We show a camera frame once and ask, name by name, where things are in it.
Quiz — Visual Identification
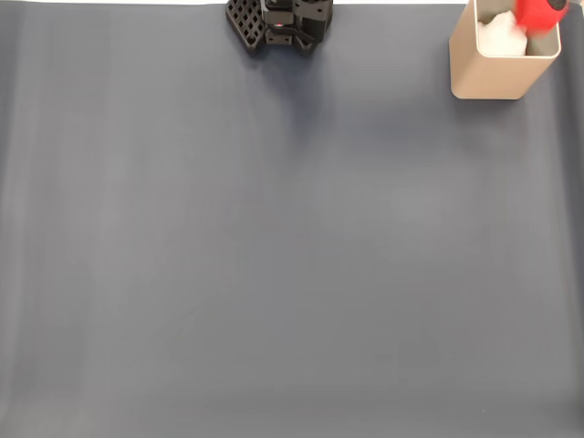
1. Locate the red cube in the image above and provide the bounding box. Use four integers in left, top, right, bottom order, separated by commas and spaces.
511, 0, 571, 34

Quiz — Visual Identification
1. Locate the beige rectangular box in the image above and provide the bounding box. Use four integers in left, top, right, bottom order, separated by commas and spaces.
448, 0, 562, 100

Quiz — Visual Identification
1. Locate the white crumpled paper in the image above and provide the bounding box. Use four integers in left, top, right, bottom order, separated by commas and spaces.
476, 11, 530, 57

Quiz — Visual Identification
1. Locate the blue-grey table mat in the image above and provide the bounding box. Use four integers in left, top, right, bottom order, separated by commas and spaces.
0, 3, 584, 438

